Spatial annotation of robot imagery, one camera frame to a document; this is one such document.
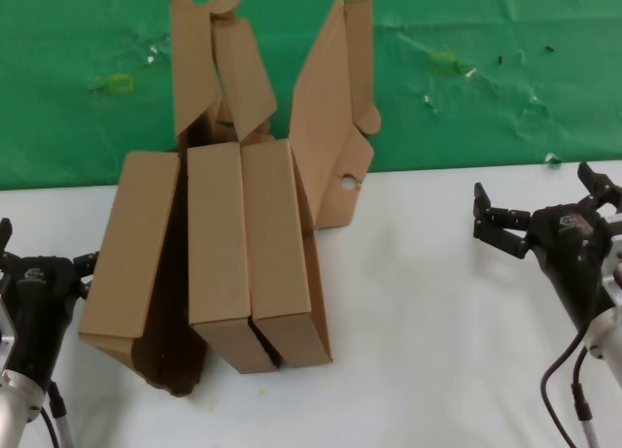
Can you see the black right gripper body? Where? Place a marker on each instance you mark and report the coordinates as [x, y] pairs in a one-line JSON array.
[[568, 249]]

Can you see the white tape scrap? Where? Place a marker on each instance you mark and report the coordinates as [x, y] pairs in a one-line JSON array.
[[152, 55]]

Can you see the large open cardboard carton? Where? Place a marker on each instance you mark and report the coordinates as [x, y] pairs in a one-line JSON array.
[[321, 127]]

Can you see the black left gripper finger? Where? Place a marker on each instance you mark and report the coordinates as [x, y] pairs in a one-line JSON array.
[[87, 268], [5, 234]]

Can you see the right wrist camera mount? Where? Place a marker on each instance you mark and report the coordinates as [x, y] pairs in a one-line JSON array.
[[614, 234]]

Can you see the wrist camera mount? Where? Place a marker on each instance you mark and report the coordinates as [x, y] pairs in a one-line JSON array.
[[614, 234], [6, 331]]

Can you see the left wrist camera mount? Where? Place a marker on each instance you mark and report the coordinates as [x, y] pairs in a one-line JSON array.
[[6, 331]]

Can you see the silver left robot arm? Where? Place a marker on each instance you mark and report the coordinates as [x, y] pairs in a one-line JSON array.
[[14, 414]]

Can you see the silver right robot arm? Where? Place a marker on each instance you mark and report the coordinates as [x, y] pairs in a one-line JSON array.
[[607, 341]]

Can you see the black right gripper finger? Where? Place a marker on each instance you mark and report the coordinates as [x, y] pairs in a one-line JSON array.
[[500, 224], [602, 190]]

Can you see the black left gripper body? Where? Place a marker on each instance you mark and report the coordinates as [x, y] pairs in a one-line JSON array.
[[44, 297]]

